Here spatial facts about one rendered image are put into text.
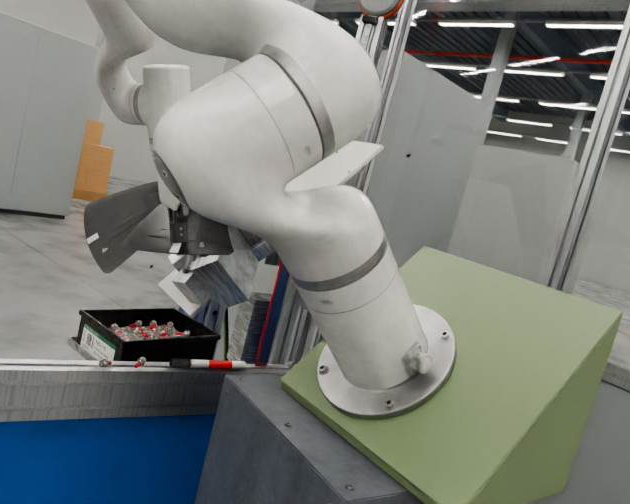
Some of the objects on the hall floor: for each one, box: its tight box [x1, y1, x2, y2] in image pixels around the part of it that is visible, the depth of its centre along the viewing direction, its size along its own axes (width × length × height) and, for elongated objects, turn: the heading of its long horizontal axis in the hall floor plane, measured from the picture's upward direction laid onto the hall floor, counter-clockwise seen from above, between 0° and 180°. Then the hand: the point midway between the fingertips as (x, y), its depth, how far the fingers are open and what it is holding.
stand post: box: [267, 260, 302, 364], centre depth 168 cm, size 4×9×115 cm, turn 152°
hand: (178, 231), depth 111 cm, fingers closed
